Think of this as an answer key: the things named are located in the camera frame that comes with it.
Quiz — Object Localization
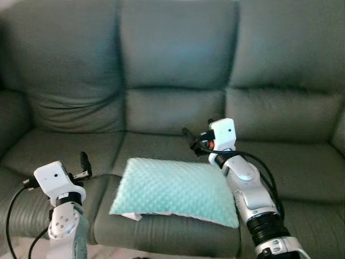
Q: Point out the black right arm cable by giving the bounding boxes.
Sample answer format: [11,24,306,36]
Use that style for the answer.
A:
[213,150,285,222]

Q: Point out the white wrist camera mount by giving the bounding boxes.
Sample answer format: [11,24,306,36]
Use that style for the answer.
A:
[33,161,87,205]
[209,118,237,153]

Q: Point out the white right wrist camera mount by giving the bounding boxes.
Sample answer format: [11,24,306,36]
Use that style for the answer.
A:
[209,118,237,153]

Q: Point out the dark green leather sofa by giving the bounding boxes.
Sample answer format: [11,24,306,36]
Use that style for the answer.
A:
[0,0,345,258]

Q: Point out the teal dotted pillow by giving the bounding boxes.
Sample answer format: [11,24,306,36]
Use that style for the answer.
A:
[109,158,240,229]

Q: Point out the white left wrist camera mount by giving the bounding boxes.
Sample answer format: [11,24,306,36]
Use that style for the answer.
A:
[33,161,87,205]

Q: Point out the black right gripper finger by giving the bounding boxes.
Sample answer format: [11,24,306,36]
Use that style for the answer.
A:
[182,127,199,154]

